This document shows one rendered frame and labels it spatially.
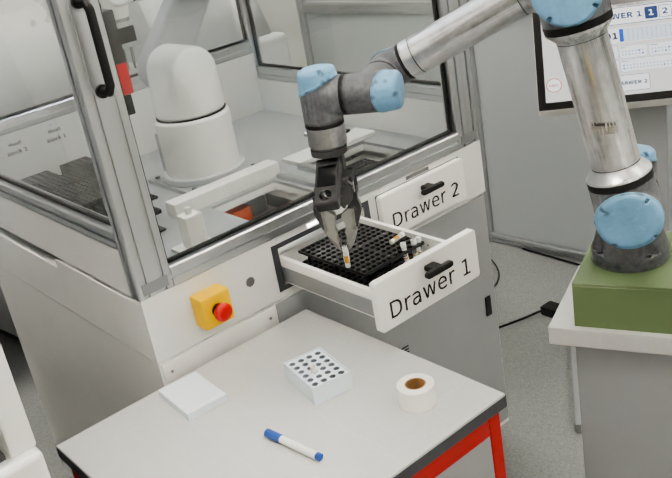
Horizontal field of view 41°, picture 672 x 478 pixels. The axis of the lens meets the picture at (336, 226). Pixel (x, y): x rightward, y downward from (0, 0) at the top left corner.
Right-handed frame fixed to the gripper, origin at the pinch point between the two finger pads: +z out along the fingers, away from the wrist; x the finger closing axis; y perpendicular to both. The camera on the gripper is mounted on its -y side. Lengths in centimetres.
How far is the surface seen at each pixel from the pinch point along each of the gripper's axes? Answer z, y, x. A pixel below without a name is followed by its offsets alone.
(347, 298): 12.8, 1.8, 1.6
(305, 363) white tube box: 19.3, -11.6, 9.3
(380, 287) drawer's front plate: 6.9, -6.0, -6.9
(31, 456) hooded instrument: 8, -52, 45
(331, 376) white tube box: 19.6, -16.6, 3.4
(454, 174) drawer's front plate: 9, 57, -20
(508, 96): 31, 200, -35
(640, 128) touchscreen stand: 13, 90, -70
